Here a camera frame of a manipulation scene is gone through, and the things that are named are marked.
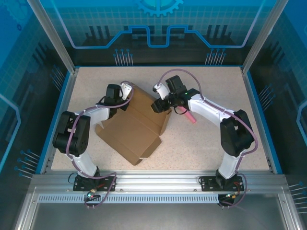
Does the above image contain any pink toy microphone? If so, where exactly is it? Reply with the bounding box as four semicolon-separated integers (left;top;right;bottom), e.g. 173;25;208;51
176;106;197;124

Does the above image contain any brown cardboard box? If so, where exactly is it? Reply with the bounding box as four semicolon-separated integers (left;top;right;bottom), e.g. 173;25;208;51
95;82;173;166

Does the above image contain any blue table edge strip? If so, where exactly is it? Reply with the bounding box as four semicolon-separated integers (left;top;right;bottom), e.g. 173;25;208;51
35;71;73;173
246;71;283;174

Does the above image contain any power connector with green light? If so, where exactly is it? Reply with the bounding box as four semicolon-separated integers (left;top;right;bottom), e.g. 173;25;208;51
83;189;101;201
222;191;240;201

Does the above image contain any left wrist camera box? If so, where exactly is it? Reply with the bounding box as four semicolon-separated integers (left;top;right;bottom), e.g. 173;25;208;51
119;80;134;101

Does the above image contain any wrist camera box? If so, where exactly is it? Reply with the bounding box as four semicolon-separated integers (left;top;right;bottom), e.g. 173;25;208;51
152;82;170;101
119;80;134;101

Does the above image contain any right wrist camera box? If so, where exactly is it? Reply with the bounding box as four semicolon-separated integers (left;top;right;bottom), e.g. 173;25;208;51
152;82;170;101

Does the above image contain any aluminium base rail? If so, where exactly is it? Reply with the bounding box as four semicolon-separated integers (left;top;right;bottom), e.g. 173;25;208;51
31;169;287;192

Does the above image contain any aluminium frame post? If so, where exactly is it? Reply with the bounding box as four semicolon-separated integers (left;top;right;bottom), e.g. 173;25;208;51
240;0;290;74
25;0;80;74

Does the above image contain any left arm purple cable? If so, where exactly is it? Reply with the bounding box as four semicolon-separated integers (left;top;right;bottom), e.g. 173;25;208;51
66;80;135;209

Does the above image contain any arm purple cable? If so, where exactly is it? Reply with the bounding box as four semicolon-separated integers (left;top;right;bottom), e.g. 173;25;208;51
157;68;259;209
66;80;135;209

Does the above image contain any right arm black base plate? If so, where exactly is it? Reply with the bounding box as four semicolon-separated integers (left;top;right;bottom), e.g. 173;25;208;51
200;175;245;192

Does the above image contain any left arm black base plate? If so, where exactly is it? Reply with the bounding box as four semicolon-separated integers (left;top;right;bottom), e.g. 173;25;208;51
73;175;118;192

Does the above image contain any slotted grey cable duct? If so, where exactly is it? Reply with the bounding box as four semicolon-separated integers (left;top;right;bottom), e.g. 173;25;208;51
37;194;220;204

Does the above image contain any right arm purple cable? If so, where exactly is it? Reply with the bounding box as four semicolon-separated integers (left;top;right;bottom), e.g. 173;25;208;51
157;68;259;209

